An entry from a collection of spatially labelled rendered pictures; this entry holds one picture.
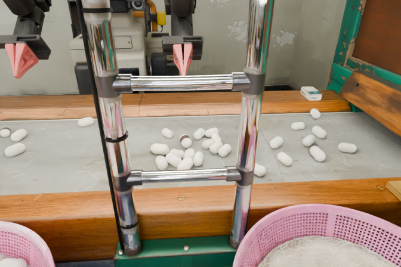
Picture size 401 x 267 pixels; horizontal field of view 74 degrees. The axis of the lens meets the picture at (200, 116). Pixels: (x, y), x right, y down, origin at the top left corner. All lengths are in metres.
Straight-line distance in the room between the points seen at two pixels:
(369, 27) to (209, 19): 1.91
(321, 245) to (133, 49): 0.98
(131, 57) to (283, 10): 1.93
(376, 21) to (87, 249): 0.79
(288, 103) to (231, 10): 1.95
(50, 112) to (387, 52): 0.84
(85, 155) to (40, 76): 2.32
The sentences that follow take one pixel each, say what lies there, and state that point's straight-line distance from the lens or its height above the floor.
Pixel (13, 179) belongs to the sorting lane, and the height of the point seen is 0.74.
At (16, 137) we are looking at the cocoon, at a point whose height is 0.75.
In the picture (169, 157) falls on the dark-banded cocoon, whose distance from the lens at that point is 0.51.
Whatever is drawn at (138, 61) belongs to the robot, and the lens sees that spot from 1.14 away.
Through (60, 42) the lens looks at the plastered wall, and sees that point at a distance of 2.73.
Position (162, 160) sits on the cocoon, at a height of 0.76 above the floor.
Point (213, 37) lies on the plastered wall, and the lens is 2.64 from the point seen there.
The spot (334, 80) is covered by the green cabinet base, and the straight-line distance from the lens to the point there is 0.94.
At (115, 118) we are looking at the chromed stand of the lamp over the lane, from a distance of 0.29.
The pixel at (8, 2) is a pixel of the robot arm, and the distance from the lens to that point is 0.80.
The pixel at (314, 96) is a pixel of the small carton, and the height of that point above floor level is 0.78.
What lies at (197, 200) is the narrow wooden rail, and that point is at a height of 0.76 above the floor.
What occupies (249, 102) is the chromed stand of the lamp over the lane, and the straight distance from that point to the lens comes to 0.29.
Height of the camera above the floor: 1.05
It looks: 26 degrees down
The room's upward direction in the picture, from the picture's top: 1 degrees clockwise
